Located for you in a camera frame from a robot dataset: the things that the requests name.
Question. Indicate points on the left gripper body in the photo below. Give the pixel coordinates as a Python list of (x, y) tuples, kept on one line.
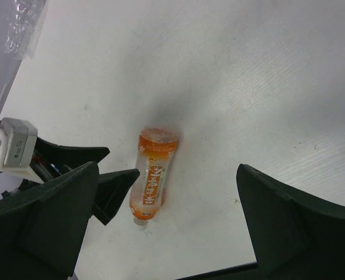
[(50, 170)]

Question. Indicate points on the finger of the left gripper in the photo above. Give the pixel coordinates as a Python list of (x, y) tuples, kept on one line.
[(66, 158), (111, 192)]

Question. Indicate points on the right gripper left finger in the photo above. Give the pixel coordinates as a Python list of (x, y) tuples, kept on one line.
[(42, 229)]

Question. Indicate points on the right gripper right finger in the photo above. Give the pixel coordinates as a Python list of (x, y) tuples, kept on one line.
[(295, 235)]

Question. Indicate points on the orange label plastic bottle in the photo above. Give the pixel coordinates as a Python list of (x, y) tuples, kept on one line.
[(156, 147)]

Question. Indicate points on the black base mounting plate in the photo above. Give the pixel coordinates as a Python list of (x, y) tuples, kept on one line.
[(241, 272)]

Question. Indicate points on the clear crushed plastic bottle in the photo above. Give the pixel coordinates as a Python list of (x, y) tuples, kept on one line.
[(25, 22)]

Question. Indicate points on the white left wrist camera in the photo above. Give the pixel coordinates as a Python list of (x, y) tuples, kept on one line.
[(17, 142)]

